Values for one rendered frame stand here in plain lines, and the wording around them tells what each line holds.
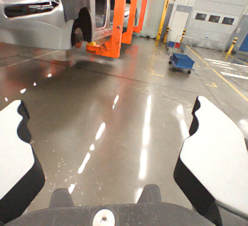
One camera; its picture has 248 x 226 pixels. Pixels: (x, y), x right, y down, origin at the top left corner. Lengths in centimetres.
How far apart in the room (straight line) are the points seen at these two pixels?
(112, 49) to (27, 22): 148
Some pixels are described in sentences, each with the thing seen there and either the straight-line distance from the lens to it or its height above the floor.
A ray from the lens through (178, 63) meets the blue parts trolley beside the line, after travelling 472.
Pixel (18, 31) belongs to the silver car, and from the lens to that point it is 223.
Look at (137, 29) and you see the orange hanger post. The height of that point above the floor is 67.
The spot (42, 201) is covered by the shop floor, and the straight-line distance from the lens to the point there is 146.
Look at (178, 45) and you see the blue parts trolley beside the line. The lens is 852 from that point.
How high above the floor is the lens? 129
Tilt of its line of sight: 32 degrees down
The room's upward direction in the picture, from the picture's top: 9 degrees clockwise
